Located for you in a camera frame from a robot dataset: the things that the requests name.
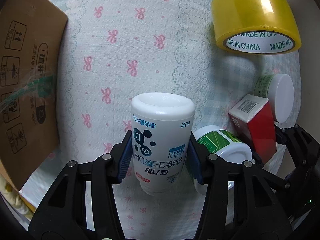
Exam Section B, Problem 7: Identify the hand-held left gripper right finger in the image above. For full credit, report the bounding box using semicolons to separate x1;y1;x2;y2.
186;132;293;240

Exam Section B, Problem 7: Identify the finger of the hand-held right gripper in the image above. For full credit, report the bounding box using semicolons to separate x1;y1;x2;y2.
274;124;320;172
252;152;293;193

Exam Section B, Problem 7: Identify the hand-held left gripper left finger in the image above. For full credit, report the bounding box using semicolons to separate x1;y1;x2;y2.
28;130;133;240

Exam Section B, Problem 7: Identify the white vitamin bottle blue print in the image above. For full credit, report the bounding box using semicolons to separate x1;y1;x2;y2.
131;92;195;196

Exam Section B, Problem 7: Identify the red and white carton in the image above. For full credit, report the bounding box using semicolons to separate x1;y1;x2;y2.
228;94;278;164

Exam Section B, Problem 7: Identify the white bottle green label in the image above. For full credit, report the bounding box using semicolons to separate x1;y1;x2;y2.
192;125;252;195

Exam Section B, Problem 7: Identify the green jar white lid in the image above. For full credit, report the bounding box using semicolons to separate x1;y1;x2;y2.
254;73;295;124

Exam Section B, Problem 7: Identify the bow printed bedsheet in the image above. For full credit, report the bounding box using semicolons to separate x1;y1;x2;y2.
19;0;303;240

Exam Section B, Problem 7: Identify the pale yellow cloth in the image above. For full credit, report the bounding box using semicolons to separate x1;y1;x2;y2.
0;174;35;218

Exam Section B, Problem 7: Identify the brown cardboard box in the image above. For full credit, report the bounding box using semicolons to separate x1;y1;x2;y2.
0;0;69;191

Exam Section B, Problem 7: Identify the yellow packing tape roll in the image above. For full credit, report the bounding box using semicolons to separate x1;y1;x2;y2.
211;0;302;55

